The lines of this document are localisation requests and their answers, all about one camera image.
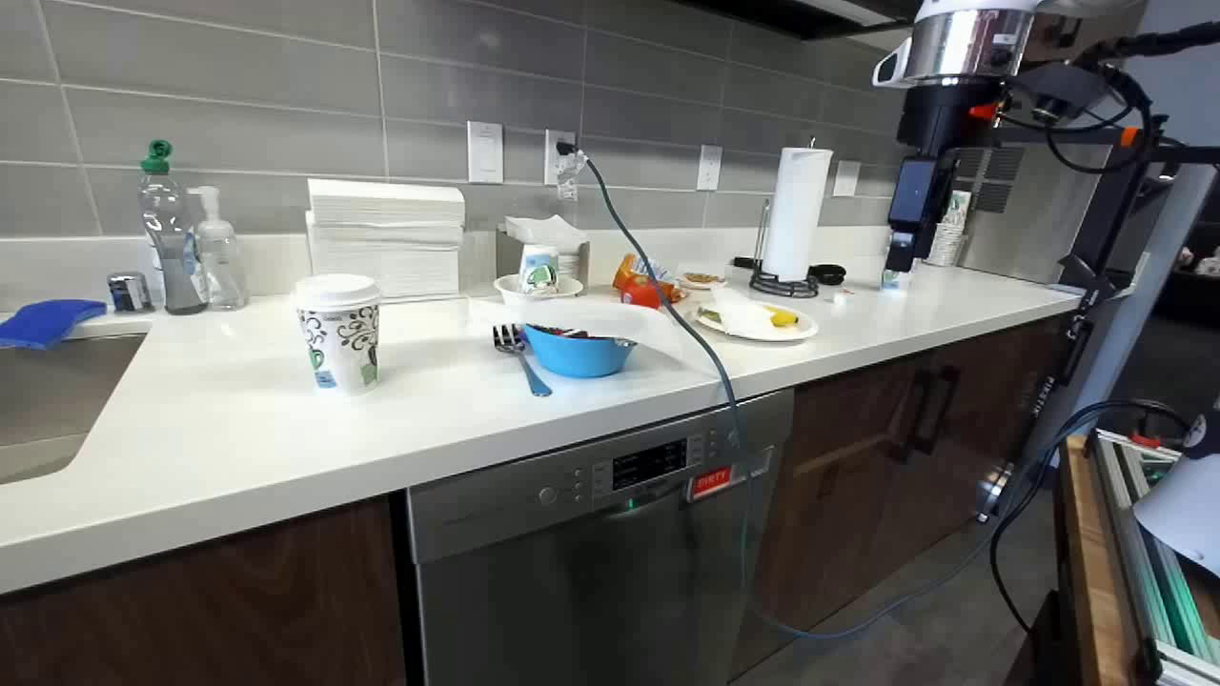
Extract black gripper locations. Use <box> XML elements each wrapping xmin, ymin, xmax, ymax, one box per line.
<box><xmin>885</xmin><ymin>157</ymin><xmax>956</xmax><ymax>271</ymax></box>

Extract red tomato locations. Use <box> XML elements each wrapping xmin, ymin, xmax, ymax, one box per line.
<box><xmin>620</xmin><ymin>279</ymin><xmax>681</xmax><ymax>307</ymax></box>

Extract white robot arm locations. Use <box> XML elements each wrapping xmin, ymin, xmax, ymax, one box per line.
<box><xmin>871</xmin><ymin>0</ymin><xmax>1155</xmax><ymax>274</ymax></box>

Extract stacked paper cups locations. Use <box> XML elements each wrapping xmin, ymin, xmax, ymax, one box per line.
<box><xmin>931</xmin><ymin>189</ymin><xmax>972</xmax><ymax>266</ymax></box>

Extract paper towel roll on holder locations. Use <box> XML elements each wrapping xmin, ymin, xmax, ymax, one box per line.
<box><xmin>749</xmin><ymin>147</ymin><xmax>829</xmax><ymax>295</ymax></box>

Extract white plate with food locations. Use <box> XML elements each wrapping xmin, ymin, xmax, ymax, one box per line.
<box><xmin>691</xmin><ymin>290</ymin><xmax>818</xmax><ymax>342</ymax></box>

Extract wooden cabinet doors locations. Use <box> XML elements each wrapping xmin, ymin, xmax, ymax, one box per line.
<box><xmin>733</xmin><ymin>321</ymin><xmax>1058</xmax><ymax>674</ymax></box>

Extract orange peel piece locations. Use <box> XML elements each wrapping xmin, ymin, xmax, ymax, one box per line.
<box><xmin>608</xmin><ymin>255</ymin><xmax>644</xmax><ymax>293</ymax></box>

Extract blue bowl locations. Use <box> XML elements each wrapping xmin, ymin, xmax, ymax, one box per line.
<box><xmin>526</xmin><ymin>323</ymin><xmax>634</xmax><ymax>378</ymax></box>

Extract small cup on saucer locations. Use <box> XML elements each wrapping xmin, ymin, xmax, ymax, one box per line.
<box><xmin>496</xmin><ymin>212</ymin><xmax>585</xmax><ymax>299</ymax></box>

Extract stainless steel dishwasher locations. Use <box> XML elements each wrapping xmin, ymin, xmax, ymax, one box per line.
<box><xmin>404</xmin><ymin>391</ymin><xmax>793</xmax><ymax>686</ymax></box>

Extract white napkin stack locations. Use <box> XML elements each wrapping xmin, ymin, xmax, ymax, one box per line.
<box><xmin>303</xmin><ymin>179</ymin><xmax>465</xmax><ymax>299</ymax></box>

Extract patterned paper cup with lid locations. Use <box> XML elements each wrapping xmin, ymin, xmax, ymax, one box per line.
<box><xmin>292</xmin><ymin>274</ymin><xmax>381</xmax><ymax>391</ymax></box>

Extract clear soap pump bottle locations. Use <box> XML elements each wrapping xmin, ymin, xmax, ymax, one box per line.
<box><xmin>190</xmin><ymin>186</ymin><xmax>249</xmax><ymax>307</ymax></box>

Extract green capped dish soap bottle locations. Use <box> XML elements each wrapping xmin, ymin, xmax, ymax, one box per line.
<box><xmin>137</xmin><ymin>139</ymin><xmax>207</xmax><ymax>316</ymax></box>

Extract small metal can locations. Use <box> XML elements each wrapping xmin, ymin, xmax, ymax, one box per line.
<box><xmin>105</xmin><ymin>271</ymin><xmax>151</xmax><ymax>311</ymax></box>

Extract blue sponge cloth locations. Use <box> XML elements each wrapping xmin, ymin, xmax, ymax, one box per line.
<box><xmin>0</xmin><ymin>295</ymin><xmax>105</xmax><ymax>350</ymax></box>

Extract kitchen sink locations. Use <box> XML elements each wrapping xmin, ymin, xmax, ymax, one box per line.
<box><xmin>0</xmin><ymin>336</ymin><xmax>141</xmax><ymax>485</ymax></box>

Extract blue cable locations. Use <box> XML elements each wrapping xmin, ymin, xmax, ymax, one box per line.
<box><xmin>551</xmin><ymin>135</ymin><xmax>1198</xmax><ymax>645</ymax></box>

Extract blue handled fork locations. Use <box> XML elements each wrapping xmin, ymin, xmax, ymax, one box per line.
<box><xmin>493</xmin><ymin>323</ymin><xmax>551</xmax><ymax>396</ymax></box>

